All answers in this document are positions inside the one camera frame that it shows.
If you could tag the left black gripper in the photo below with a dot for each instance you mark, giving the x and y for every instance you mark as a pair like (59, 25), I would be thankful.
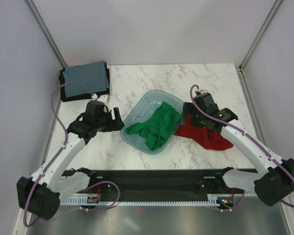
(116, 124)

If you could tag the green t shirt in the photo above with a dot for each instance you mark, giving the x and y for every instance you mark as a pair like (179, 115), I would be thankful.
(158, 128)

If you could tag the aluminium frame post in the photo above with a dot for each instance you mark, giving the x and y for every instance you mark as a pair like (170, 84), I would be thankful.
(44, 29)
(265, 25)

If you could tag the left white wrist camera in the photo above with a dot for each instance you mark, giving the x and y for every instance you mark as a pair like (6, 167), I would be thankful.
(102, 98)

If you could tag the right aluminium frame post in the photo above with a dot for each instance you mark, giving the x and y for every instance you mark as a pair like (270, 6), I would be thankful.
(265, 25)

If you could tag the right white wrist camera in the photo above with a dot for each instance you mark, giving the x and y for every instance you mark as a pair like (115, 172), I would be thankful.
(201, 91)

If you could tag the red t shirt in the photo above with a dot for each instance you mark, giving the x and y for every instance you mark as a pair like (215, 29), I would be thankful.
(206, 138)

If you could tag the folded grey-blue t shirt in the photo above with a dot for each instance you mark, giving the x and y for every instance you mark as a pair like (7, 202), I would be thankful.
(93, 76)

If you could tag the clear teal plastic bin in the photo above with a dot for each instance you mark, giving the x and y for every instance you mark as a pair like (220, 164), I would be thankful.
(143, 111)

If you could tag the white slotted cable duct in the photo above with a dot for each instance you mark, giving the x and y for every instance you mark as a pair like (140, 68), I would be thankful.
(84, 200)

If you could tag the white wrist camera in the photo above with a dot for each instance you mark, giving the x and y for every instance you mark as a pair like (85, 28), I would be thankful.
(201, 91)
(102, 98)

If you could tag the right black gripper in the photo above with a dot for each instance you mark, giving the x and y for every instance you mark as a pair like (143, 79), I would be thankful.
(188, 109)

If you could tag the left aluminium frame post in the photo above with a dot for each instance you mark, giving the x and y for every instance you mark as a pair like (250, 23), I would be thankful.
(44, 29)

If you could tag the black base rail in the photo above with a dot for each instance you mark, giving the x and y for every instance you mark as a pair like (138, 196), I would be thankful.
(158, 185)

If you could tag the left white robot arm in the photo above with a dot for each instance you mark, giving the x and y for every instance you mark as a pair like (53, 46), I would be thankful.
(42, 193)

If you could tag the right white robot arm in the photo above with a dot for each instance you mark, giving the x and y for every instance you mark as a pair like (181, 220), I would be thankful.
(274, 176)

